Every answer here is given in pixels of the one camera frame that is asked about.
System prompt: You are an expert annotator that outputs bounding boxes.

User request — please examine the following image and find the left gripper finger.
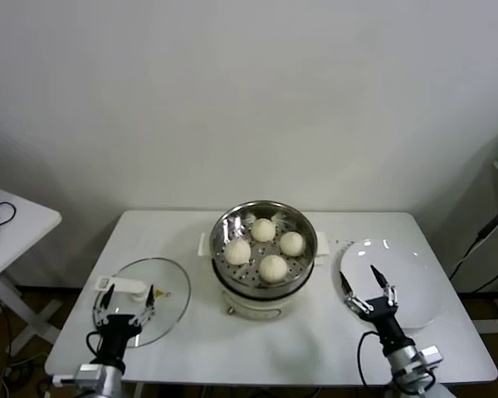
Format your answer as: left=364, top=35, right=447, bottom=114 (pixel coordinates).
left=134, top=284, right=157, bottom=325
left=92, top=288, right=115, bottom=327

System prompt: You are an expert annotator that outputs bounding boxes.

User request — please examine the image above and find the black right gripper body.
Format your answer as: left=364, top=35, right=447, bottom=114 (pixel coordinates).
left=359, top=296, right=414, bottom=354

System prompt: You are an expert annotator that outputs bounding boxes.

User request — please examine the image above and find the black looped cable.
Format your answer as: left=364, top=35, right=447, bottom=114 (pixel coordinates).
left=0, top=201, right=17, bottom=228

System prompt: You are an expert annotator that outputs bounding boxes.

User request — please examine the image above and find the stainless steel steamer basket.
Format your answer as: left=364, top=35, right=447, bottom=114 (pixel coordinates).
left=209, top=200, right=318, bottom=292

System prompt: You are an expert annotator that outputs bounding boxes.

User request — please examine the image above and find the cream electric cooker pot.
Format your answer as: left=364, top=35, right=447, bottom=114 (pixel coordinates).
left=196, top=231, right=331, bottom=322

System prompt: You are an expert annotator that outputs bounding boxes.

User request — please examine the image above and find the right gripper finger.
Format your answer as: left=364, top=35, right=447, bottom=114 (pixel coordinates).
left=339, top=271, right=373, bottom=318
left=369, top=265, right=400, bottom=309

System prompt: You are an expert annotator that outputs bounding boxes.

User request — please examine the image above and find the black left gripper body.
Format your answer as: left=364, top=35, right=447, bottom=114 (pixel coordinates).
left=95, top=313, right=144, bottom=364

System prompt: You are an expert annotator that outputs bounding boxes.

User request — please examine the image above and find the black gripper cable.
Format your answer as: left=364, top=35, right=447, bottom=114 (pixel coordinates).
left=356, top=331, right=383, bottom=391
left=85, top=330, right=105, bottom=358

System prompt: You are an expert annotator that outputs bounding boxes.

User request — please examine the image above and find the white side table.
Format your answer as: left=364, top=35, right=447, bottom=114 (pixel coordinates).
left=0, top=184, right=62, bottom=358

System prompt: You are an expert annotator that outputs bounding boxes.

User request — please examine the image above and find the white floor cable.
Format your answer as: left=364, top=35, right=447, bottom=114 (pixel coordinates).
left=0, top=352, right=49, bottom=398

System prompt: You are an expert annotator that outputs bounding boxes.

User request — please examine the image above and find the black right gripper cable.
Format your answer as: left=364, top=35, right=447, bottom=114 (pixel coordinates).
left=356, top=331, right=383, bottom=391

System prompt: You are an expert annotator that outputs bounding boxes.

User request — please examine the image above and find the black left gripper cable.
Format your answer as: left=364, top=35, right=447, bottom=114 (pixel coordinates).
left=85, top=330, right=105, bottom=358

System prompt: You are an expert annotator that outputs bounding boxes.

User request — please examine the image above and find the white oval plate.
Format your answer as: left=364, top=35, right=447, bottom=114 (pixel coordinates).
left=339, top=238, right=443, bottom=331

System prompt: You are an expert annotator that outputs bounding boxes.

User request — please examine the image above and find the glass lid white handle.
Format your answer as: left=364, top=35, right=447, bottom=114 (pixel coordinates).
left=91, top=256, right=192, bottom=348

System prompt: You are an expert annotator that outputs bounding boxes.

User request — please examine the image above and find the white steamed baozi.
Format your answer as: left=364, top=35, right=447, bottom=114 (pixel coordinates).
left=250, top=218, right=276, bottom=244
left=224, top=239, right=252, bottom=267
left=259, top=254, right=290, bottom=284
left=279, top=231, right=307, bottom=258

